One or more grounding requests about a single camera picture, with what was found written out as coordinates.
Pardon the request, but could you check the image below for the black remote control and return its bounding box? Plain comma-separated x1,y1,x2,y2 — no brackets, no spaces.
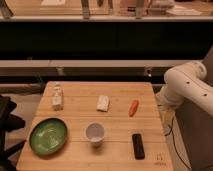
132,134,145,160

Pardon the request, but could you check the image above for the green ceramic plate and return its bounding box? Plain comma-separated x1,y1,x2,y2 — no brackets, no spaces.
29,118,68,156

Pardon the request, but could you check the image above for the white folded cloth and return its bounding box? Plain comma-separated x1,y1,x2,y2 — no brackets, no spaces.
96,95,110,112

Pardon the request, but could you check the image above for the dark robot base panel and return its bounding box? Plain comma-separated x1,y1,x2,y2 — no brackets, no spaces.
174,46,213,171

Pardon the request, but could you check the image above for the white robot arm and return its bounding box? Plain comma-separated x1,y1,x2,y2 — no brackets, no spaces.
156,61,213,116

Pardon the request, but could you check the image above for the black cable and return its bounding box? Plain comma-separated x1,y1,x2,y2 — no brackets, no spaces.
164,114,193,171

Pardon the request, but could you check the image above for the white paper cup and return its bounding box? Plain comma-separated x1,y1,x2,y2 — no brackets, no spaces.
85,123,105,147

